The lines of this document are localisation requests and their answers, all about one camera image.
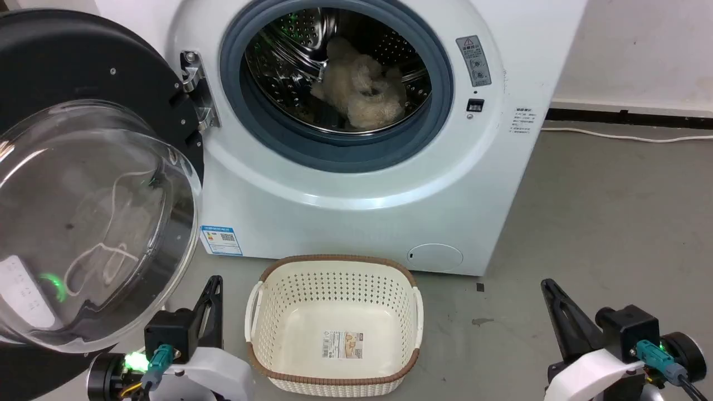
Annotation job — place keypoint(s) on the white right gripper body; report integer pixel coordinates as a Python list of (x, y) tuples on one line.
[(590, 379)]

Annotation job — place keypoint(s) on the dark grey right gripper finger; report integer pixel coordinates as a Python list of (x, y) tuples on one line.
[(568, 323)]

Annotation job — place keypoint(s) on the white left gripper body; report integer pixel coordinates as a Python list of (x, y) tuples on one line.
[(214, 376)]

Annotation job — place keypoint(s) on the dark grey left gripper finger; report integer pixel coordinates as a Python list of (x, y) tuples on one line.
[(214, 295)]

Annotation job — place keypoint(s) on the black cylindrical right gripper motor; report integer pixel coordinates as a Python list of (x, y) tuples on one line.
[(688, 353)]

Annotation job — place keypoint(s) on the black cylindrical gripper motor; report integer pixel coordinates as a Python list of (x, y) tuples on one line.
[(103, 376), (688, 353)]

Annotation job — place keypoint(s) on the black cylindrical left gripper motor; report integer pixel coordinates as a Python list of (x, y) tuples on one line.
[(103, 376)]

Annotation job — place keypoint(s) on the white front-load washing machine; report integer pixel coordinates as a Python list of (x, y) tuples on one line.
[(345, 223)]

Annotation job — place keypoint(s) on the chrome door hinge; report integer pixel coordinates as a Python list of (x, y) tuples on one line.
[(192, 78)]

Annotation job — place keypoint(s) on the black door latch slot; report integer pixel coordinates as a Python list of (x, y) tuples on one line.
[(475, 105)]

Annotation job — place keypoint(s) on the black washer door glass bowl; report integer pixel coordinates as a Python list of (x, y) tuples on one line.
[(55, 61)]

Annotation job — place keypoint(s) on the blue energy label sticker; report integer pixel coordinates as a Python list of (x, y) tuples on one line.
[(221, 240)]

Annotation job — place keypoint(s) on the cream perforated laundry basket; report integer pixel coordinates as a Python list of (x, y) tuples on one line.
[(334, 301)]

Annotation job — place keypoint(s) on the printed basket product label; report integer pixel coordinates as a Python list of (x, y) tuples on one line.
[(342, 344)]

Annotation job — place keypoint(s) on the round white filter cover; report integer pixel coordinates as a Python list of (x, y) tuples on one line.
[(435, 258)]

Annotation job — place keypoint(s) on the small printed text sticker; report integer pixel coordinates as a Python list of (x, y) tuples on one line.
[(522, 120)]

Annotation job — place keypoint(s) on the black skirting strip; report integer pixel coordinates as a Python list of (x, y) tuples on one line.
[(640, 118)]

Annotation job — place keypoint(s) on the perforated steel washer drum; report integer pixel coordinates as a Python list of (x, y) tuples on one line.
[(287, 55)]

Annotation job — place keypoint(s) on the beige plush toy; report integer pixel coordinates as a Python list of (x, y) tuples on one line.
[(359, 86)]

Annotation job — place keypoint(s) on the grey warning label sticker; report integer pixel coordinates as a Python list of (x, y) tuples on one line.
[(474, 61)]

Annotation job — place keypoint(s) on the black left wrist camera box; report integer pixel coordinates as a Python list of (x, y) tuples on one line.
[(170, 331)]

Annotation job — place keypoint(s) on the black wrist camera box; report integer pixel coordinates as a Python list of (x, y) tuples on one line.
[(170, 331), (626, 331)]

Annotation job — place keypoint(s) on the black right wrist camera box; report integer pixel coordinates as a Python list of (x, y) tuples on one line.
[(626, 331)]

